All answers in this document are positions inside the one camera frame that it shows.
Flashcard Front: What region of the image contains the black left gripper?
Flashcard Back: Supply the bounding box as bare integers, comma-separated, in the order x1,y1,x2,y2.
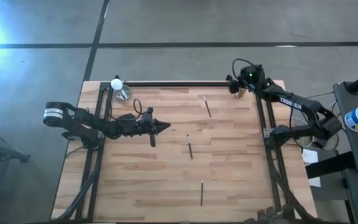
137,107,171,147

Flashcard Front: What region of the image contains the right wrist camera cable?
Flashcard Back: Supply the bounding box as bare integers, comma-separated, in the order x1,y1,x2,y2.
231,58,258,80

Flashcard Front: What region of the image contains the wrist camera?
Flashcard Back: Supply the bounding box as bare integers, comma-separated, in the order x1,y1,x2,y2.
240,64,263,84
116,113,137,125

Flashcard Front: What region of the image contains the black metal rig frame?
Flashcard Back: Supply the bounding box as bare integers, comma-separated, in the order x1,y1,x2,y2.
53,80,316,224

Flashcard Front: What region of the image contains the black strap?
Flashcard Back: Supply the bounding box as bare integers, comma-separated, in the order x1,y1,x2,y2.
305,151,357,180

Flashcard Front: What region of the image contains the white paper sheet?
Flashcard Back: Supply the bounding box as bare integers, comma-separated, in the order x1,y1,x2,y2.
301,148,322,188

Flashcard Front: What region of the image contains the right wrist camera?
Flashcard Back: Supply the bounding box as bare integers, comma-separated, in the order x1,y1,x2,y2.
240,64,263,84

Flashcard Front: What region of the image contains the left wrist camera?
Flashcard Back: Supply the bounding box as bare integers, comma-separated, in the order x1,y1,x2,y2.
116,113,137,125

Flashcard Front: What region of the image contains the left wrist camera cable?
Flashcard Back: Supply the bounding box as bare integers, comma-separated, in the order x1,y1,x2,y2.
109,98,144,121

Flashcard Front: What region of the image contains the dark grey device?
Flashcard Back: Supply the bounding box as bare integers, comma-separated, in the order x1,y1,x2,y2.
244,205,295,224

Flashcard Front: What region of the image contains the dark grey pen silver tip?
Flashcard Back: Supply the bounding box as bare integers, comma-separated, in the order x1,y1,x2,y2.
203,95,213,119
186,133,194,161

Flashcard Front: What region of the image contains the white bulb lamp metal base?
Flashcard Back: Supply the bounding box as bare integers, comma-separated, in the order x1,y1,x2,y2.
109,77,132,101

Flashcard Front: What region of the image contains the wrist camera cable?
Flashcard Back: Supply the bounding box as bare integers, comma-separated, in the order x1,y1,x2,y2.
109,98,144,121
231,58,258,80

